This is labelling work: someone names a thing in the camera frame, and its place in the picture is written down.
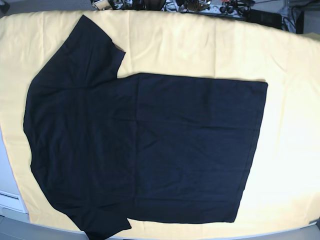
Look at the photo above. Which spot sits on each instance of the dark navy T-shirt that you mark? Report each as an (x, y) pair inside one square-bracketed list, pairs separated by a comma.
[(148, 147)]

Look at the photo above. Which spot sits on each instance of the yellow table cloth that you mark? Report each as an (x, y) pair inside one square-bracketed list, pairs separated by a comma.
[(283, 188)]

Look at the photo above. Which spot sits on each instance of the white power strip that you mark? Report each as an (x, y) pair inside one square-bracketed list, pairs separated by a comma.
[(201, 7)]

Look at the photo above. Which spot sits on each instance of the white cabinet drawer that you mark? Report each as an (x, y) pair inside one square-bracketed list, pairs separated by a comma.
[(11, 201)]

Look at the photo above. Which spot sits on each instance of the black box on shelf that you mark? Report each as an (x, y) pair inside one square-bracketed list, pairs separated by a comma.
[(265, 18)]

